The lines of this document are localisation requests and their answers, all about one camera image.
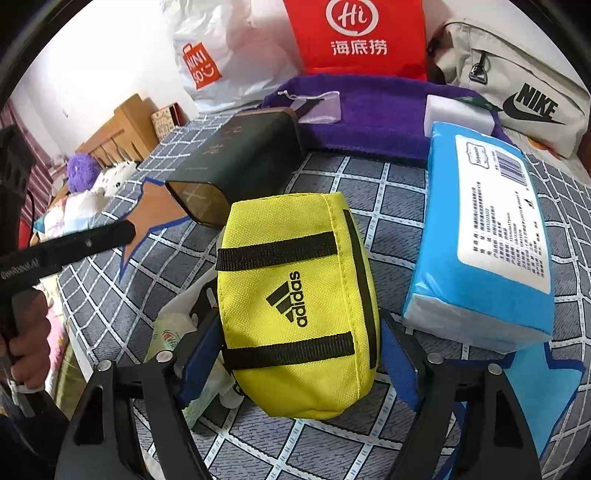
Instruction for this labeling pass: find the wooden headboard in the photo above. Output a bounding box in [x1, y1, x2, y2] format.
[75, 94, 159, 167]

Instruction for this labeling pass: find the dark green tea tin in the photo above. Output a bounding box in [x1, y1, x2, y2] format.
[165, 108, 304, 227]

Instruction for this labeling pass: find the blue felt star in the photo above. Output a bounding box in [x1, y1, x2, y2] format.
[434, 339, 590, 472]

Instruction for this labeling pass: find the green wet wipes pack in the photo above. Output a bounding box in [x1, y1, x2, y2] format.
[145, 269, 245, 427]

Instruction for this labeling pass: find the white spotted plush toy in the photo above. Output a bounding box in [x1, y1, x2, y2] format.
[91, 161, 137, 197]

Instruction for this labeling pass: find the purple plush toy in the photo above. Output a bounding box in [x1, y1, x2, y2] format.
[67, 153, 101, 193]

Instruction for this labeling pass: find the beige Nike waist bag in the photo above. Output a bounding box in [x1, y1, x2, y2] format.
[428, 19, 590, 157]

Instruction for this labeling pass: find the red paper shopping bag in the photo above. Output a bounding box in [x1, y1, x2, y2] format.
[284, 0, 427, 81]

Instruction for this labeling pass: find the small patterned brown box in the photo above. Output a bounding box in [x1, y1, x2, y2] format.
[150, 103, 186, 141]

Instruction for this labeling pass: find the brown felt star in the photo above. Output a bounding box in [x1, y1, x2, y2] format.
[118, 178, 189, 280]

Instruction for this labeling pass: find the yellow adidas pouch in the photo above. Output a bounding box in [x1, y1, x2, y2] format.
[216, 193, 380, 420]

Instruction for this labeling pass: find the blue tissue pack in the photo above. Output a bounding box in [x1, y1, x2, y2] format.
[402, 122, 555, 354]

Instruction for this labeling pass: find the person's left hand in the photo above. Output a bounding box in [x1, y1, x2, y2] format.
[1, 289, 51, 390]

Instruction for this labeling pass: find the white foam sponge block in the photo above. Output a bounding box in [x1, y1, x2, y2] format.
[424, 95, 495, 137]

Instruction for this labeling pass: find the purple fabric storage tray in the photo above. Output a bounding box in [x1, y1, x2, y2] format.
[260, 73, 514, 163]

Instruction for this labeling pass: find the white Miniso plastic bag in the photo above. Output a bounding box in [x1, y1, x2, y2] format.
[161, 0, 297, 114]

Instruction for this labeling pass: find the grey checked bed sheet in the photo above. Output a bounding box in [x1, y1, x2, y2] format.
[58, 134, 590, 479]

